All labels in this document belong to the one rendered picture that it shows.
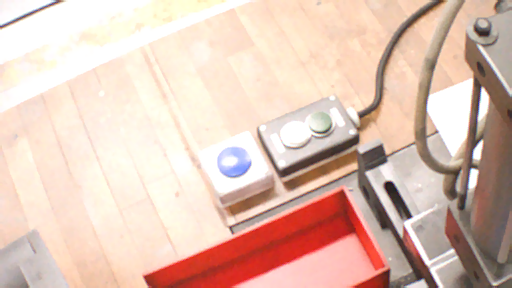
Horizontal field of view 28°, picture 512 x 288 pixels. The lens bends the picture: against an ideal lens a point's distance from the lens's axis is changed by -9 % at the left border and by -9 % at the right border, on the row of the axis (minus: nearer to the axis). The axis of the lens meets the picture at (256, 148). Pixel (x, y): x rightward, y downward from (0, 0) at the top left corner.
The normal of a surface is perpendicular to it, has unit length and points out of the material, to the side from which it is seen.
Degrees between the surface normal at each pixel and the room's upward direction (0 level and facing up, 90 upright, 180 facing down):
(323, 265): 0
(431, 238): 0
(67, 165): 0
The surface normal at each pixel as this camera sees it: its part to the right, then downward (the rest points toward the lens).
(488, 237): -0.69, 0.65
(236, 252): 0.41, 0.76
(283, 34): -0.10, -0.51
